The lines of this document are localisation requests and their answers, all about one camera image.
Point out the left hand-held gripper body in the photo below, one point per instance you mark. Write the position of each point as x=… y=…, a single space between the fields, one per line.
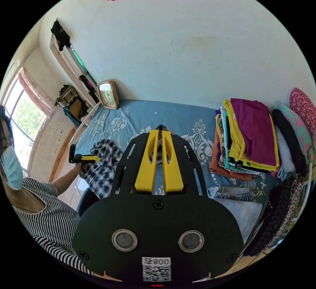
x=78 y=158

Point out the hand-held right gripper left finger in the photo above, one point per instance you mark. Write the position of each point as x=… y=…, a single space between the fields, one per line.
x=146 y=168

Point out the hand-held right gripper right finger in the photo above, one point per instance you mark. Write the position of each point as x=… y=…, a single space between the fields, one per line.
x=172 y=170

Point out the black and white checkered pants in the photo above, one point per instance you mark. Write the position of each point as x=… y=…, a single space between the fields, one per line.
x=105 y=168

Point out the person's left forearm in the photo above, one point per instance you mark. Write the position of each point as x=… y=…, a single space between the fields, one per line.
x=64 y=179

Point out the person's left hand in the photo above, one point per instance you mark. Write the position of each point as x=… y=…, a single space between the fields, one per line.
x=78 y=169

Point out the bed with blue printed sheet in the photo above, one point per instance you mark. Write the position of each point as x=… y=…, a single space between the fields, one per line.
x=148 y=114

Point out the shelf with household items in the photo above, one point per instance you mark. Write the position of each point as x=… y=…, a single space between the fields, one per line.
x=70 y=100

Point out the striped garment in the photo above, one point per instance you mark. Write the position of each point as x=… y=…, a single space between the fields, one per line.
x=232 y=193

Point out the wooden table clock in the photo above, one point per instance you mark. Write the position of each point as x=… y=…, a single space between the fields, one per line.
x=107 y=94

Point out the person's body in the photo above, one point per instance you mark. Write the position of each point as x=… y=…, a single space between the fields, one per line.
x=42 y=215

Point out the window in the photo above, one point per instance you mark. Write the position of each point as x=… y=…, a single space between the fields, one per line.
x=21 y=118

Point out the pink curtain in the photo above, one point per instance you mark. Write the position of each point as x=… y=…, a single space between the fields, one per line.
x=37 y=93

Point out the grey folded cloth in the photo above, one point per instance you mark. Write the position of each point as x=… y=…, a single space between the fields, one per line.
x=243 y=212

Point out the pile of clothes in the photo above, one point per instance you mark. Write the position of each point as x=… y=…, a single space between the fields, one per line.
x=249 y=136

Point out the wooden cupboard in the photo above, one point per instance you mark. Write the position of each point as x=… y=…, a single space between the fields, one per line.
x=65 y=52

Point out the white rolled blanket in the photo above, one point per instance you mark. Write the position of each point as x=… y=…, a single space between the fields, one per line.
x=284 y=157

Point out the dark floral cloth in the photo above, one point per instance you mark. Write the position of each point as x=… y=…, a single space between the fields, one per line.
x=280 y=216

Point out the black cushion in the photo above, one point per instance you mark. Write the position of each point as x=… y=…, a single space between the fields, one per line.
x=288 y=139

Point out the teal and pink pillow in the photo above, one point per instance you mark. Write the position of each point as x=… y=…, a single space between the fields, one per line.
x=295 y=127

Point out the red floral pillow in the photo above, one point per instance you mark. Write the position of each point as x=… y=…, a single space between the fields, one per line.
x=303 y=109

